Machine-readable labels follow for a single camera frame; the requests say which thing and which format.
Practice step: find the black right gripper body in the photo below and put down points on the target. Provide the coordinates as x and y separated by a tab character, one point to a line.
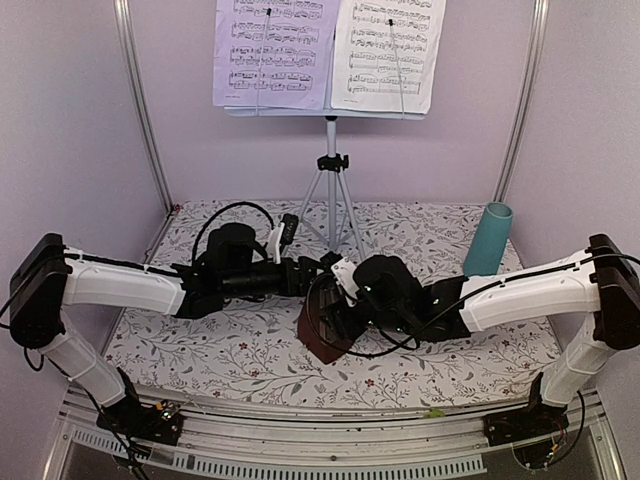
341	319

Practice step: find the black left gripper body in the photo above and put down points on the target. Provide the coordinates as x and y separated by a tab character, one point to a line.
287	288

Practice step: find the brown wooden metronome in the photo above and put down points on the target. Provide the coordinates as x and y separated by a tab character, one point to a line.
320	294

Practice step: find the white sheet music page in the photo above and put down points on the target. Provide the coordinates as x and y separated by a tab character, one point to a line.
385	55

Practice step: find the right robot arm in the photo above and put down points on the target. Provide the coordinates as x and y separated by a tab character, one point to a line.
598	281

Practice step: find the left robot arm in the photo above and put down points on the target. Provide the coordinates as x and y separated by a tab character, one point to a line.
234	265

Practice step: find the floral patterned table mat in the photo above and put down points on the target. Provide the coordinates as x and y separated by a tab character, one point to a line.
250	351

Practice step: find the teal cup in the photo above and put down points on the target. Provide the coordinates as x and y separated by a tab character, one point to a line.
489	241

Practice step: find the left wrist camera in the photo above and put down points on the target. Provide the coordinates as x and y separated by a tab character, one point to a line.
281	236

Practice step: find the aluminium base frame rail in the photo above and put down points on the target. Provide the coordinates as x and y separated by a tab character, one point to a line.
226	439

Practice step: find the left aluminium frame post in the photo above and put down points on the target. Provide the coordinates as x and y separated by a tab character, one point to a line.
124	25

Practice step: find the aluminium frame post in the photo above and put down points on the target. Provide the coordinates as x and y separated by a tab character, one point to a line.
124	25
531	68

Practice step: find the right aluminium frame post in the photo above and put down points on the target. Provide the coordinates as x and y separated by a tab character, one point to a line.
531	68

